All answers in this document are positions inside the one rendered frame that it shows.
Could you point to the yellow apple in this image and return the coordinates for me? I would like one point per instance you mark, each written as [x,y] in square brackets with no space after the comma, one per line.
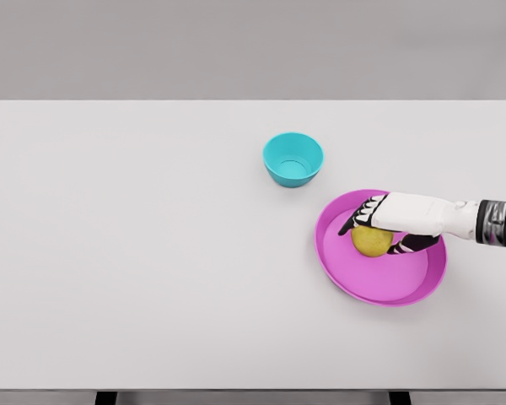
[371,241]

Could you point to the blue bowl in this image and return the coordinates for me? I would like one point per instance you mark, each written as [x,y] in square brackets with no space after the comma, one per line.
[293,162]

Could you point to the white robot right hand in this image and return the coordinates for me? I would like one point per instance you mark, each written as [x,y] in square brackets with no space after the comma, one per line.
[405,213]

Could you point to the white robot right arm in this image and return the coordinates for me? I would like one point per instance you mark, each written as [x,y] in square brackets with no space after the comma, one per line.
[485,221]

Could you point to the pink plate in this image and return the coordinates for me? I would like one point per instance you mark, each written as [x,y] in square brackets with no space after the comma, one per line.
[375,276]

